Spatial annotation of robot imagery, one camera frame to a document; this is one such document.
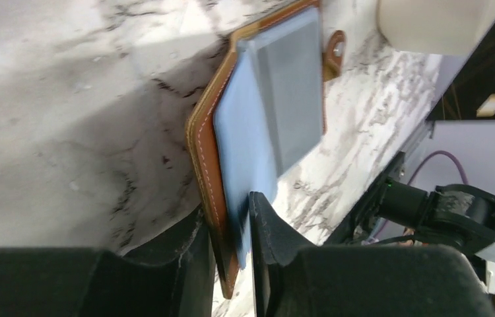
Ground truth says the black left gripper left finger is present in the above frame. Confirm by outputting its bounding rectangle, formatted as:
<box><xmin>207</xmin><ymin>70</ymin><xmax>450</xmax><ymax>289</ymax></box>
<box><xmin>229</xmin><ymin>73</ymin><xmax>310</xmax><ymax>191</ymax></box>
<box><xmin>0</xmin><ymin>207</ymin><xmax>215</xmax><ymax>316</ymax></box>

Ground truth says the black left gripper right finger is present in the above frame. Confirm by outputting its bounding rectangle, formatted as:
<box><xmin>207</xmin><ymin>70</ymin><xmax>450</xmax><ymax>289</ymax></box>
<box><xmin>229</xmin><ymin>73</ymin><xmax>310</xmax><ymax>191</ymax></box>
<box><xmin>248</xmin><ymin>192</ymin><xmax>495</xmax><ymax>316</ymax></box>

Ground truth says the brown leather card holder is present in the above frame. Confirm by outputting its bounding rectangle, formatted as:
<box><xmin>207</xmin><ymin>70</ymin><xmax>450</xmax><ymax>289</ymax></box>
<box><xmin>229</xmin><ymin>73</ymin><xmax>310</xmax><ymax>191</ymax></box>
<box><xmin>185</xmin><ymin>1</ymin><xmax>346</xmax><ymax>299</ymax></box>

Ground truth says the cream oval plastic tray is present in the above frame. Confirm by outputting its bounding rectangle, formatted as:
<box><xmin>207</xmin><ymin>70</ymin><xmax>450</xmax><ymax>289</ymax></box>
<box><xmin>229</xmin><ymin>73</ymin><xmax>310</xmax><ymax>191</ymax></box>
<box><xmin>376</xmin><ymin>0</ymin><xmax>495</xmax><ymax>55</ymax></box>

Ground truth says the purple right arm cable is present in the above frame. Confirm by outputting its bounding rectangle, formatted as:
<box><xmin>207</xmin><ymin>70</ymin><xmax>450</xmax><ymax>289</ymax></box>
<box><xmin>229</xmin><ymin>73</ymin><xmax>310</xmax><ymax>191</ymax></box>
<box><xmin>363</xmin><ymin>150</ymin><xmax>469</xmax><ymax>246</ymax></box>

